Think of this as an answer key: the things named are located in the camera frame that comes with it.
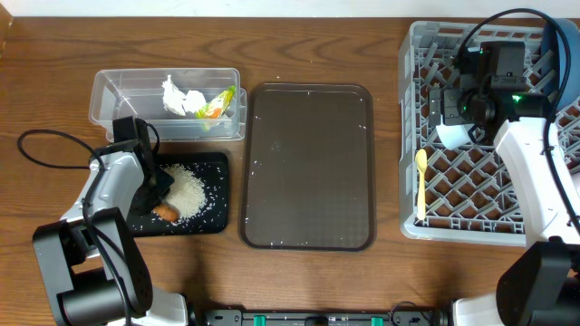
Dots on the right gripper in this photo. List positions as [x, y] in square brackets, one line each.
[451, 100]

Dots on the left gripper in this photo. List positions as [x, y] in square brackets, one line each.
[165, 180]

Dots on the light blue rice bowl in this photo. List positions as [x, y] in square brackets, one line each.
[452, 137]

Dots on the orange carrot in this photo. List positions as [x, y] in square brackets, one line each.
[166, 212]

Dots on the pale yellow plastic spoon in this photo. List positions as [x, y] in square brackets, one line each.
[421, 161]

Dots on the white tissue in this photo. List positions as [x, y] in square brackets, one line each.
[180, 103]

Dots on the yellow green snack wrapper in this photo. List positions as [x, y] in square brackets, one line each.
[215, 108]

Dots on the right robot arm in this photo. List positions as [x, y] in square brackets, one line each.
[537, 289]

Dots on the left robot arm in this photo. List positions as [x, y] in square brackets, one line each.
[92, 269]

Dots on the black waste bin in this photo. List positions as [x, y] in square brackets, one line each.
[212, 169]

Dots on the clear plastic waste bin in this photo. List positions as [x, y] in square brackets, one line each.
[138, 92]

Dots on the grey dishwasher rack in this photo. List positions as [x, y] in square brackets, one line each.
[469, 196]

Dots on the pile of white rice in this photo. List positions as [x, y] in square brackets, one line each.
[187, 193]

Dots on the dark brown serving tray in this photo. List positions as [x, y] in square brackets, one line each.
[309, 168]

